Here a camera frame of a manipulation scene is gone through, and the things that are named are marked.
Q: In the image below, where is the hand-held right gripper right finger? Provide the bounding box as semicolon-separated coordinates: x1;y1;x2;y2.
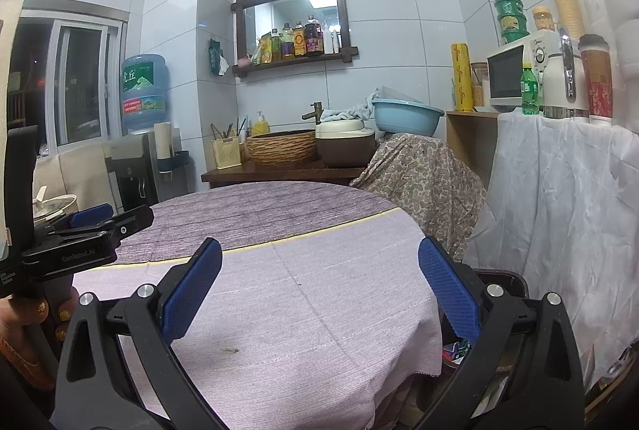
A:
417;235;586;430

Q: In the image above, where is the small jar with tan lid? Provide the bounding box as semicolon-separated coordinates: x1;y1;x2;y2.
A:
531;5;556;32

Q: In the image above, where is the light blue towel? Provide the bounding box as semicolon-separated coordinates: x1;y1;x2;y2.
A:
322;85;401;122

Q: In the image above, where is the glass jar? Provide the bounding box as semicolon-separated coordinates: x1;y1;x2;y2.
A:
470;61;489;108

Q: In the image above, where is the white electric kettle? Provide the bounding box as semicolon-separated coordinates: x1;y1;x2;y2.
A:
541;28;590;119

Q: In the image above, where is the brown pot with white lid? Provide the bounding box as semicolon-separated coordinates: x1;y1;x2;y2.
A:
314;119;376;169

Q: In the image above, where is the white bowl with spoon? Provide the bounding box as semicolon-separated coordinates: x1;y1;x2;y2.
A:
32;185;79;224

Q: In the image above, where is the blue water jug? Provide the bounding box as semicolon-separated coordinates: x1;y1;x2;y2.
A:
121;54;170;134

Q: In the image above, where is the wooden framed mirror shelf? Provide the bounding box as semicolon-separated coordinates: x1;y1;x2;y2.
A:
230;0;360;79

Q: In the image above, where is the floral patterned cloth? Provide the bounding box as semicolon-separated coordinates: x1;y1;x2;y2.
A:
349;133;488;262

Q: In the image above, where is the beige covered seat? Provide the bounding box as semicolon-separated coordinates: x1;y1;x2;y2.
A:
32;143;121;222

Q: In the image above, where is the white paper cup tube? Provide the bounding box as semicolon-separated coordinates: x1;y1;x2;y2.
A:
153;121;191;174

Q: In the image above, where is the white microwave oven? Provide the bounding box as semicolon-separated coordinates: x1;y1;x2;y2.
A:
486;29;558;113

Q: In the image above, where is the aluminium sliding window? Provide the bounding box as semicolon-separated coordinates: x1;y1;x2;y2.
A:
9;0;129;152

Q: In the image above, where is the purple tablecloth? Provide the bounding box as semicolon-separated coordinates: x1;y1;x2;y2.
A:
72;180;446;422

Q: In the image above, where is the yellow cylinder canister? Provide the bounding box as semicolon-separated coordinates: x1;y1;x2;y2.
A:
450;42;473;113

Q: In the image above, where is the red patterned lidded cup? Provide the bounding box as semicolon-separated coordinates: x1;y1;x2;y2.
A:
577;34;614;119

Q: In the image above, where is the grey water dispenser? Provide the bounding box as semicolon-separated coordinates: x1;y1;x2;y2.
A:
107;131;167;212

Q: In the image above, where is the cream chopstick holder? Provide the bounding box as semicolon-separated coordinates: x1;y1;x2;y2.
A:
210;117;249;170

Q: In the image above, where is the white sheet cover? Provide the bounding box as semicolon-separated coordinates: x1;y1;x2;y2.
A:
462;109;639;392

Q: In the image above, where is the bronze faucet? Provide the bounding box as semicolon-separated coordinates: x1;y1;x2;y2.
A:
302;101;325;126

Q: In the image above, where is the green soda bottle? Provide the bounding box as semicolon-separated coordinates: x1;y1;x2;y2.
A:
520;61;541;116

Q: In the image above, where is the black trash bin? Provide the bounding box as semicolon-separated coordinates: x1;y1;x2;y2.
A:
414;266;531;426

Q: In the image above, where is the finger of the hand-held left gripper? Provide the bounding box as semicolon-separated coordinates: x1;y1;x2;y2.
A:
54;205;155;244
69;204;117;231

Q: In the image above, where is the green packet on wall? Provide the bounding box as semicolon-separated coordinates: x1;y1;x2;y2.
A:
208;39;231;77

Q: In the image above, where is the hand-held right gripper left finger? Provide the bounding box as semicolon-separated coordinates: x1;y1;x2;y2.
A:
55;238;230;430

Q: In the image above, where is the wooden cabinet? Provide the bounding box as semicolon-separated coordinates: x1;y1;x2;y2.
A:
446;109;501;192

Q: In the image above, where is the woven wicker basket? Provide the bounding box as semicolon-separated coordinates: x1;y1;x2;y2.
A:
246;131;319;168

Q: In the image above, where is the light blue plastic basin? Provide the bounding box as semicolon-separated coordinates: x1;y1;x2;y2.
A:
372;98;445;137

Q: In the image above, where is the person's left hand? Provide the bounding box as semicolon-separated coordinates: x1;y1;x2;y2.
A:
0;286;81;391

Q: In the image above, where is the row of condiment bottles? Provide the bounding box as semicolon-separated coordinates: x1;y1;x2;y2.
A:
252;15;342;65

